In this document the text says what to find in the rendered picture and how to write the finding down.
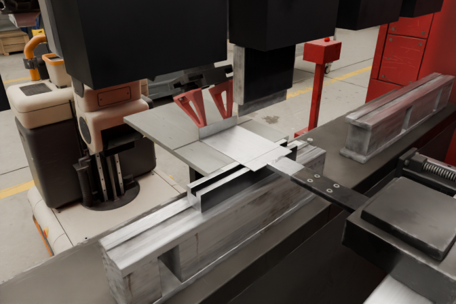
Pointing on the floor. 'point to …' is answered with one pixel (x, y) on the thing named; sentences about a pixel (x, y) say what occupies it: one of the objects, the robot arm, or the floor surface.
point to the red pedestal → (326, 45)
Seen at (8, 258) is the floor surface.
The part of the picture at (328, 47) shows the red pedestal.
